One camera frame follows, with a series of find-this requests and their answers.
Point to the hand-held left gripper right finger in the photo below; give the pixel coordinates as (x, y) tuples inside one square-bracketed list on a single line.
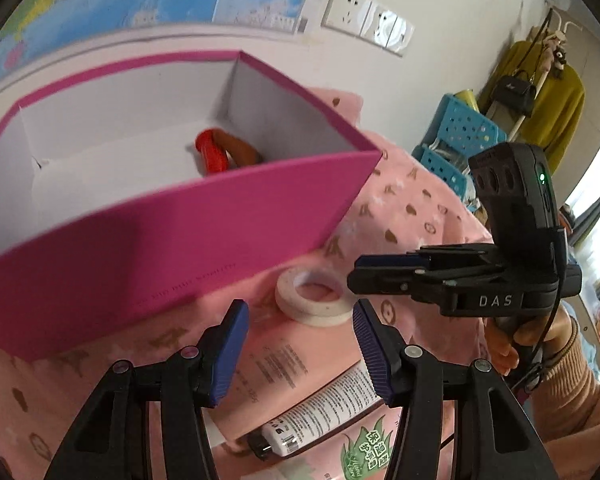
[(372, 350)]

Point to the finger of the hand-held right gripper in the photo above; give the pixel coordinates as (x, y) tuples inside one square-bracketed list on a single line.
[(380, 261), (380, 282)]

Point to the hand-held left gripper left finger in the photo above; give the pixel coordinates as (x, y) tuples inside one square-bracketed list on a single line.
[(227, 355)]

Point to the white tube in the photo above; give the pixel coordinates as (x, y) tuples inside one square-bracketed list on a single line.
[(320, 415)]

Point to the pink tube with green label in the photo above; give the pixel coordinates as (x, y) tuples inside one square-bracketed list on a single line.
[(365, 452)]

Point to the pink cardboard box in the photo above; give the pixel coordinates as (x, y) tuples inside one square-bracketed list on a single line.
[(180, 230)]

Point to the person's right forearm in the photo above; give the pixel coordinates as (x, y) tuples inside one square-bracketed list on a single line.
[(580, 410)]

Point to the person's right hand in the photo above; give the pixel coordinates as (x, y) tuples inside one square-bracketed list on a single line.
[(530, 335)]

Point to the pink tube with text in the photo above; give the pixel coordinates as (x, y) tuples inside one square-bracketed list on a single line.
[(290, 360)]

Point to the white tape roll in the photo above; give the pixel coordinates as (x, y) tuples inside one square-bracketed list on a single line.
[(286, 297)]

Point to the blue plastic basket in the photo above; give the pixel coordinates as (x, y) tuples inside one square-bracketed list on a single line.
[(467, 125), (440, 167)]

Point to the yellow coat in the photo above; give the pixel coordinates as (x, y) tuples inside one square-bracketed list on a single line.
[(555, 110)]

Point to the black handbag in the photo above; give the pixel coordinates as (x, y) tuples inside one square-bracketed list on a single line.
[(515, 92)]

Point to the brown wooden massager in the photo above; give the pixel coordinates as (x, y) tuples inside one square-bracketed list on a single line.
[(242, 152)]

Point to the white coat rack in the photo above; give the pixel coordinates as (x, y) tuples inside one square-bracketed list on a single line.
[(555, 15)]

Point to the red plastic tool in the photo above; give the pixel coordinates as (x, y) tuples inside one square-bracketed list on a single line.
[(212, 152)]

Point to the white wall sockets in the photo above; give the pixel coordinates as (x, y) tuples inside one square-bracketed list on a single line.
[(387, 30)]

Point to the white wall socket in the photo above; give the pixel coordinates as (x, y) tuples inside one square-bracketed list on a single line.
[(347, 9)]

